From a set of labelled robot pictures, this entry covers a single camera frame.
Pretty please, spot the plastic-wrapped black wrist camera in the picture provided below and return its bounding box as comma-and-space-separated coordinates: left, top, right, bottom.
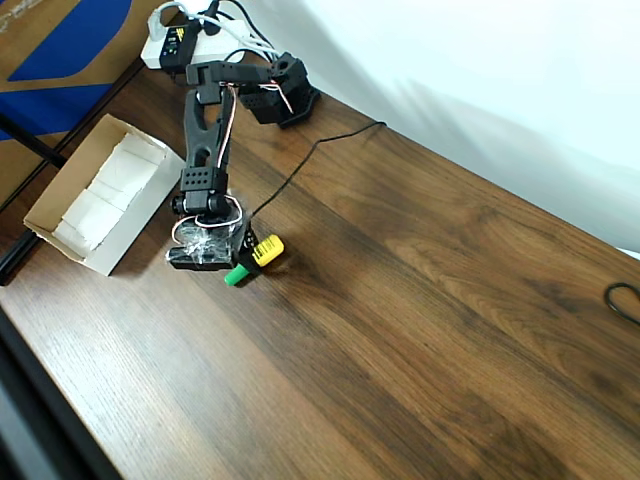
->
166, 212, 249, 274

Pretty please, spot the yellow plastic cylinder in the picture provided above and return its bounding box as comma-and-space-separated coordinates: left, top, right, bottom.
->
223, 233, 285, 289

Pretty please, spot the white paper padding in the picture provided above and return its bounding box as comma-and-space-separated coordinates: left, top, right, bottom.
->
52, 132, 169, 251

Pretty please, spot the black stand base bar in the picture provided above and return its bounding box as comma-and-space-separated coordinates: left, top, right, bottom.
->
0, 232, 42, 287

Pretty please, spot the white power strip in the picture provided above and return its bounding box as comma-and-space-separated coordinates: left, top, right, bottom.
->
140, 14, 279, 71

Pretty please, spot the large brown blue-printed carton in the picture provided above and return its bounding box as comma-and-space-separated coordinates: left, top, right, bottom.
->
0, 0, 149, 214

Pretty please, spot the black power adapter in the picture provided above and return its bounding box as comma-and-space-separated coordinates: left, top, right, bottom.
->
159, 19, 201, 77

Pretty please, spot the red white servo wire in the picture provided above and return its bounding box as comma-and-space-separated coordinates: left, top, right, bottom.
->
171, 82, 296, 246

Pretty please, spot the black cable loop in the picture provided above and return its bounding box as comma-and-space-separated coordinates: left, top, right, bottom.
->
603, 282, 640, 326

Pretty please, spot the black camera cable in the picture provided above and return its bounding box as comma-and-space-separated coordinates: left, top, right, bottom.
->
248, 119, 389, 221

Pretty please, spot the white cardboard box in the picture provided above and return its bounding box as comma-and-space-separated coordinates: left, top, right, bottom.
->
23, 113, 190, 277

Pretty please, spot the black stand pole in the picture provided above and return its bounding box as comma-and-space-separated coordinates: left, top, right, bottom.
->
0, 113, 70, 167

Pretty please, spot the white power cable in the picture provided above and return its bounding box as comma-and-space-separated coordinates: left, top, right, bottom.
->
147, 1, 281, 56

